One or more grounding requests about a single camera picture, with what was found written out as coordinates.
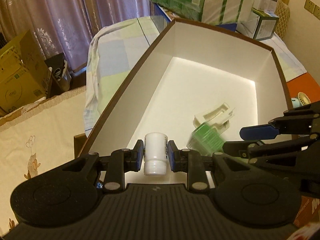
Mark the brown cardboard storage box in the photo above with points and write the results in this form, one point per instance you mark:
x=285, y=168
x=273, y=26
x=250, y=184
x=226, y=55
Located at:
x=190, y=68

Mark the white pill bottle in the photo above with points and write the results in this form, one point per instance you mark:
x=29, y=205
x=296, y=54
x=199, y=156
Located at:
x=155, y=154

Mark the green transparent box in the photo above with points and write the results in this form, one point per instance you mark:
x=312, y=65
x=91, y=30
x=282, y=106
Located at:
x=205, y=140

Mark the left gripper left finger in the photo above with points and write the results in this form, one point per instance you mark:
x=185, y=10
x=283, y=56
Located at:
x=117, y=164

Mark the black bag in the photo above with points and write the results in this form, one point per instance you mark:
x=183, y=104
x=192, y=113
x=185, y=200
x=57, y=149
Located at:
x=60, y=79

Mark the green white carton box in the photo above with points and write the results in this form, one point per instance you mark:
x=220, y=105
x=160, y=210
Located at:
x=260, y=25

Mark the green tissue box pack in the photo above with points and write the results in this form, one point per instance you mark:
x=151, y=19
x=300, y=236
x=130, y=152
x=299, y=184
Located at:
x=213, y=12

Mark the orange printed cardboard mat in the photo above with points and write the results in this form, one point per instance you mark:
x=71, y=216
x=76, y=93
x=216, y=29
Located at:
x=309, y=210

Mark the white plastic clip holder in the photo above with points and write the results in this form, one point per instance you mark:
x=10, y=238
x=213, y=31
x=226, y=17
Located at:
x=217, y=117

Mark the cream cartoon blanket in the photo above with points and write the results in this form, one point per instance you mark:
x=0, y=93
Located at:
x=39, y=139

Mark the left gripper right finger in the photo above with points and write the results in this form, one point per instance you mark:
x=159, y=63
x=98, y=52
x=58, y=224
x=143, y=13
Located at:
x=191, y=169

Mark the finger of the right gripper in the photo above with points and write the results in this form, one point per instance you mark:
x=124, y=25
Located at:
x=239, y=148
x=260, y=132

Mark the beige quilted cushion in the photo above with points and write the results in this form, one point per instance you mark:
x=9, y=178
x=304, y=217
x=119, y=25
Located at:
x=283, y=12

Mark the yellow cardboard box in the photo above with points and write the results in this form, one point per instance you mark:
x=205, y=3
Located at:
x=24, y=74

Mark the purple curtain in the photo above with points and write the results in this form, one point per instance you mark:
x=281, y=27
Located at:
x=66, y=26

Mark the checkered bed sheet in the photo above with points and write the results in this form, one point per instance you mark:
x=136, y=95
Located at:
x=116, y=49

